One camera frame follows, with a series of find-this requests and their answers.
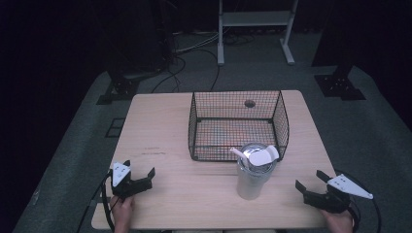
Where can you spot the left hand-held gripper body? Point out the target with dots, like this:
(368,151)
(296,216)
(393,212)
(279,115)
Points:
(120,173)

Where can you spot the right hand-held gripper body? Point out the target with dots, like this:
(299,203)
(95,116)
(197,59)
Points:
(333,197)

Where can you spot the person's right hand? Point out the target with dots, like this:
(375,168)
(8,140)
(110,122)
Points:
(338,222)

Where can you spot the person's left hand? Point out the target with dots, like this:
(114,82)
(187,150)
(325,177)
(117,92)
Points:
(122,212)

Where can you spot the silver tumbler with white lid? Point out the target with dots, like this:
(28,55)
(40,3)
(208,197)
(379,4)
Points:
(252,181)

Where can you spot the black stand base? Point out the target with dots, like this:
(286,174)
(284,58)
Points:
(338,85)
(121,89)

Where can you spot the white metal stand frame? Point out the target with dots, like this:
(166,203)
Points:
(256,18)

